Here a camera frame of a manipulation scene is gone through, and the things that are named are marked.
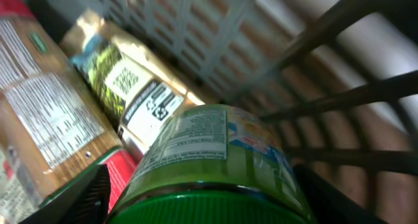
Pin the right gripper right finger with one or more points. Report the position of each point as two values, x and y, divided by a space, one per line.
328 204

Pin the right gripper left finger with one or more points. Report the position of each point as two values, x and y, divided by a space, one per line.
86 201

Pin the orange pasta packet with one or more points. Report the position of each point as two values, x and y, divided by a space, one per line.
52 130

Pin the gold foil food bag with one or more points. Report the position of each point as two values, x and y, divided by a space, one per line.
137 91

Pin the green lid jar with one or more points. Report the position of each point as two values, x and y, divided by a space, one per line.
213 164

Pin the grey plastic basket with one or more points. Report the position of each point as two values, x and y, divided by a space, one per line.
335 80

